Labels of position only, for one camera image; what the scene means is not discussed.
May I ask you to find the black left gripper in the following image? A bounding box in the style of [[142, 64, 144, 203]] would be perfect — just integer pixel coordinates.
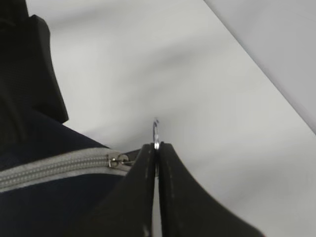
[[0, 0, 69, 146]]

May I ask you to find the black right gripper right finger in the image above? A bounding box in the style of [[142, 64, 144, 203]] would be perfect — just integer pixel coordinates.
[[158, 143, 263, 237]]

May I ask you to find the navy blue lunch bag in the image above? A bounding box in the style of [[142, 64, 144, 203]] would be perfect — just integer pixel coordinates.
[[0, 114, 136, 237]]

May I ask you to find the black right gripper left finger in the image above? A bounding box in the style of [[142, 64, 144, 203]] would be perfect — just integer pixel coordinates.
[[86, 144, 156, 237]]

